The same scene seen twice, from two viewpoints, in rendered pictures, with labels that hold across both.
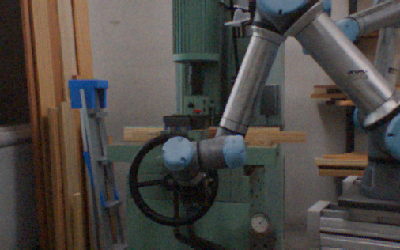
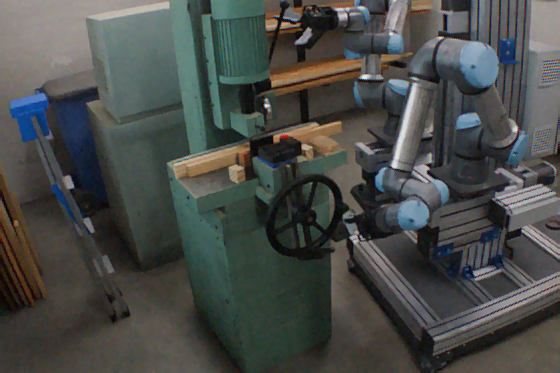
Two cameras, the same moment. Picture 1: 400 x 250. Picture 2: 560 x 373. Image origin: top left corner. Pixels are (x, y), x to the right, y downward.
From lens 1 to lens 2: 128 cm
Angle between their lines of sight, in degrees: 44
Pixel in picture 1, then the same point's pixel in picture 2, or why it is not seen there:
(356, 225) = (461, 204)
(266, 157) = (341, 159)
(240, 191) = (322, 195)
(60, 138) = not seen: outside the picture
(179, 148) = (421, 212)
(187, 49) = (251, 71)
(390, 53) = not seen: hidden behind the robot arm
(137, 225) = (238, 259)
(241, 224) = (324, 220)
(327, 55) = (493, 108)
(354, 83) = (501, 123)
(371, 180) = (466, 172)
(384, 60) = not seen: hidden behind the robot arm
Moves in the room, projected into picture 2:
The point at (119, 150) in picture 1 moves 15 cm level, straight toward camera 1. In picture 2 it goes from (210, 199) to (246, 211)
